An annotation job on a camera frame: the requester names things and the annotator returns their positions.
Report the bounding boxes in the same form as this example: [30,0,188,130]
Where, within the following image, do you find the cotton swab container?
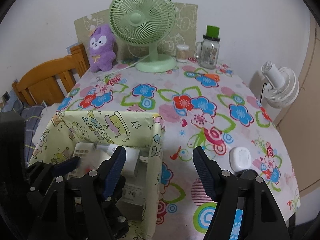
[176,44,189,63]

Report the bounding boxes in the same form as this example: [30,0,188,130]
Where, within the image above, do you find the plaid blue bedding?
[1,99,47,161]

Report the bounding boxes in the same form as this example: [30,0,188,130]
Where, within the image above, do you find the white fan power cord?
[98,49,153,79]

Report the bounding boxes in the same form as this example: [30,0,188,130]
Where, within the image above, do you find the white standing fan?
[260,61,299,109]

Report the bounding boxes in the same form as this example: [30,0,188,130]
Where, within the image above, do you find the white charger block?
[122,146,149,177]

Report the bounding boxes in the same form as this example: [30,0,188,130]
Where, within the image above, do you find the purple plush toy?
[88,24,116,72]

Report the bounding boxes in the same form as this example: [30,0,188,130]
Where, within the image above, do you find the yellow cartoon storage box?
[29,111,163,239]

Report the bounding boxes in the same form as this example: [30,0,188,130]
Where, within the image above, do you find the floral tablecloth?
[57,62,300,239]

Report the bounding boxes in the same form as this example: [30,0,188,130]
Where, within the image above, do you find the glass mason jar mug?
[194,35,220,69]

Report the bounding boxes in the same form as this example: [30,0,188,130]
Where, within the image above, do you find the green desk fan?
[109,0,176,73]

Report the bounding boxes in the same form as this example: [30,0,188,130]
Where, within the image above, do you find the white rounded earbuds case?
[229,146,252,172]

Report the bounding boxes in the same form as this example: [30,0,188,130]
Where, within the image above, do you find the wooden chair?
[12,44,89,106]

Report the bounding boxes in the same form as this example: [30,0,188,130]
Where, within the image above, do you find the green cup on jar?
[206,25,220,38]

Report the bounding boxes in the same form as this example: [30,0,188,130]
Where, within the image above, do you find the orange handled scissors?
[196,74,220,82]

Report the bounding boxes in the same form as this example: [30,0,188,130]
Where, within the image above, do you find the beige door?
[277,16,319,196]

